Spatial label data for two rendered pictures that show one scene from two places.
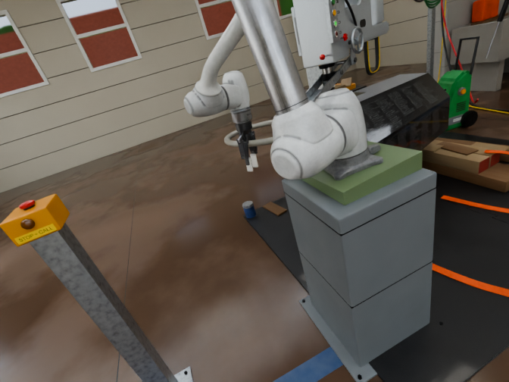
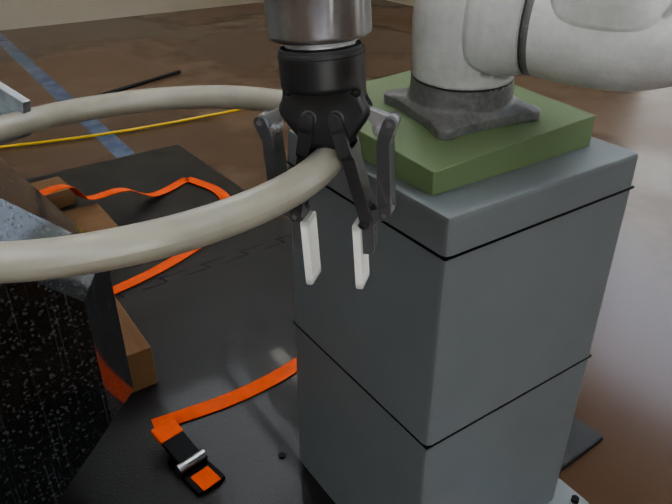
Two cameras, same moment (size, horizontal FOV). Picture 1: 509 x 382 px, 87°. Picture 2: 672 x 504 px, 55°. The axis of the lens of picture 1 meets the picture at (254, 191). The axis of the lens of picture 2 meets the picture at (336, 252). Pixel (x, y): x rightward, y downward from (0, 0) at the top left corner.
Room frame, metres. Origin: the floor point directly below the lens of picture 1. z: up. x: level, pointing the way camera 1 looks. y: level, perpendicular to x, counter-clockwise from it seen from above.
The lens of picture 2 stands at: (1.42, 0.50, 1.17)
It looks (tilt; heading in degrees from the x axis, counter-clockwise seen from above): 30 degrees down; 250
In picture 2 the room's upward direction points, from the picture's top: straight up
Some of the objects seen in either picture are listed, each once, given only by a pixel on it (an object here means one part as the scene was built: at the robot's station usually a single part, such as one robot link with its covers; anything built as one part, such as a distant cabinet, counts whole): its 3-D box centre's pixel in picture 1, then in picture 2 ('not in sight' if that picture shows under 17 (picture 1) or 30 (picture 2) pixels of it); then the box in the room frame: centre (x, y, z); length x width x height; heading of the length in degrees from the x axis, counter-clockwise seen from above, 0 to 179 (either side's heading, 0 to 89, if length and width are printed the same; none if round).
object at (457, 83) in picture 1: (451, 86); not in sight; (2.77, -2.35, 0.43); 0.35 x 0.35 x 0.87; 1
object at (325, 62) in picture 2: (245, 131); (324, 95); (1.23, -0.04, 1.00); 0.08 x 0.07 x 0.09; 144
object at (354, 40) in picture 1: (351, 42); not in sight; (1.80, -0.84, 1.20); 0.15 x 0.10 x 0.15; 128
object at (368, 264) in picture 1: (358, 255); (436, 338); (0.89, -0.36, 0.40); 0.50 x 0.50 x 0.80; 14
